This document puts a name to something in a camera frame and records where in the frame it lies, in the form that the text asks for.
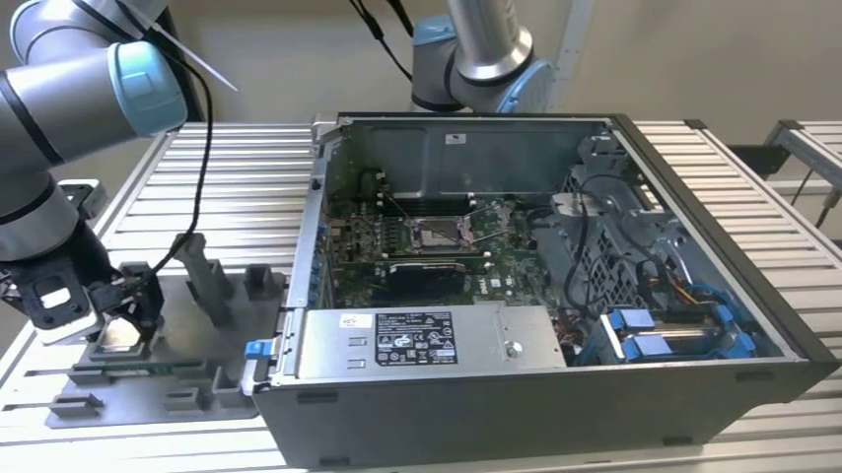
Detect white zip tie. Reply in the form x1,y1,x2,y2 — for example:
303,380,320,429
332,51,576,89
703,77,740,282
140,19,239,93

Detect metal locking lever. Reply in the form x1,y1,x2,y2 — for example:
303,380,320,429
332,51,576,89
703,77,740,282
472,215,521,243
377,188,416,223

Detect green RAM stick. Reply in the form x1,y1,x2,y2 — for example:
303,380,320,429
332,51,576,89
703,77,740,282
72,361,207,374

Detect CPU socket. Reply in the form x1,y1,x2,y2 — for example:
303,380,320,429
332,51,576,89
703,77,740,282
407,216,465,255

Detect black open PC case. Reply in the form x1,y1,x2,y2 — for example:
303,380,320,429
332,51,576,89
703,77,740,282
239,111,842,469

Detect black hanging cables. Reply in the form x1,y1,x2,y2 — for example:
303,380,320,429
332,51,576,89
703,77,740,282
347,0,417,83

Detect black and white wrist camera mount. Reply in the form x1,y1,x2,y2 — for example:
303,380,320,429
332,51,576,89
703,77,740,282
0,265,104,346

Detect grey metal drive cage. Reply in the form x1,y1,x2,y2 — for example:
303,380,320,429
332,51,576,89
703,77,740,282
537,132,724,321

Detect metal slat side table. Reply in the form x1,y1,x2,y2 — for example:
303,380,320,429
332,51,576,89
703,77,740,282
762,117,842,198

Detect blue disk carrier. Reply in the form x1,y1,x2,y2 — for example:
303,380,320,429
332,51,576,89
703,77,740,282
608,308,656,332
620,334,674,362

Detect grey plastic parts rack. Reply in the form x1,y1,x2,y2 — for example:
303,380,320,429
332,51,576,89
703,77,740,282
44,234,292,430

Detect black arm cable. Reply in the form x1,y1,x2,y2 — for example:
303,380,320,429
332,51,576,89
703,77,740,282
147,43,216,282

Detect silver square CPU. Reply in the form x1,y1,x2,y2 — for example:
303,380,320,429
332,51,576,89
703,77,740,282
94,318,144,357

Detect blue plastic bay clip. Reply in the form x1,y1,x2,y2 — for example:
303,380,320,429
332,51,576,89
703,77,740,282
712,304,758,352

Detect black RAM slot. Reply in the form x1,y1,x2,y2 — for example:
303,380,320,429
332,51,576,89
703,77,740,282
385,193,476,209

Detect green motherboard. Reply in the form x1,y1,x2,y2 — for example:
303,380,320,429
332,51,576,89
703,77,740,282
321,191,560,316

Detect black graphics card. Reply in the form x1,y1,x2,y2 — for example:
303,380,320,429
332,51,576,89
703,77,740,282
384,261,469,303

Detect silver power supply unit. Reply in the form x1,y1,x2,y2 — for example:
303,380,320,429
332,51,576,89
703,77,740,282
295,304,568,381

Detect metal socket cover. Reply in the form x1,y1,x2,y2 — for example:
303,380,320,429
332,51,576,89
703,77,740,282
456,199,517,240

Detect blue data wire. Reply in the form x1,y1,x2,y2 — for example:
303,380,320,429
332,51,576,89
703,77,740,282
682,282,732,307

